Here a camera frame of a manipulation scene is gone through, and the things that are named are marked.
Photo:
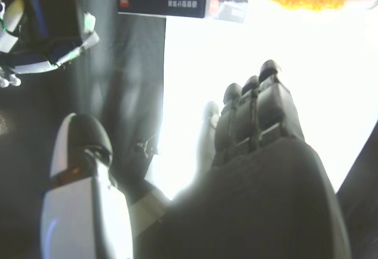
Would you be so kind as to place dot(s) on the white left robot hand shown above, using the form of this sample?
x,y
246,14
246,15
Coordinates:
x,y
251,197

